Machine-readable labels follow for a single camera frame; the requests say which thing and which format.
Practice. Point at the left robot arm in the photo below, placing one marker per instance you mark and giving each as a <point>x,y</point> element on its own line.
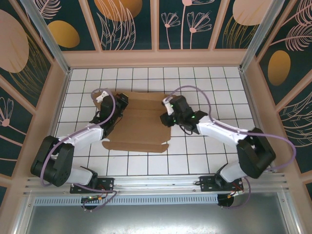
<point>80,136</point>

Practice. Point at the brown cardboard box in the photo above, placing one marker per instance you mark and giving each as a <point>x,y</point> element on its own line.
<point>141,126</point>

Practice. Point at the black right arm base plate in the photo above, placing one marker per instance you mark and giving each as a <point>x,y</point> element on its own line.
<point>207,182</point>

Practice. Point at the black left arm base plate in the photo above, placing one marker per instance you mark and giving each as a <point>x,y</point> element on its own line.
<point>107,182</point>

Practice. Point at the small circuit board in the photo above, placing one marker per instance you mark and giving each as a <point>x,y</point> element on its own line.
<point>91,198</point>

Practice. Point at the aluminium frame post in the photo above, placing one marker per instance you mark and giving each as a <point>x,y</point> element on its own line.
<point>256,36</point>
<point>51,41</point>

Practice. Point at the grey metal plate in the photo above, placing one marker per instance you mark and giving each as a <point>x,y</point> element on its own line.
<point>156,219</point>

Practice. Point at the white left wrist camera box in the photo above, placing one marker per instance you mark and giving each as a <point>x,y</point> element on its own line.
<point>102,96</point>

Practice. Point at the aluminium mounting rail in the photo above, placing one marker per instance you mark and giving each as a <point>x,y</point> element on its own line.
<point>156,181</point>

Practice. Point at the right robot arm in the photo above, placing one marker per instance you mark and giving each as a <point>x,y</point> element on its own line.
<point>219,131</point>

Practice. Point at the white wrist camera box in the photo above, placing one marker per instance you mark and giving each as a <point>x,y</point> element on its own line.
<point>102,96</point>
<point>168,106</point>

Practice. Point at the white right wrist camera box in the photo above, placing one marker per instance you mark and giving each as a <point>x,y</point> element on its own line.
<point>168,106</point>

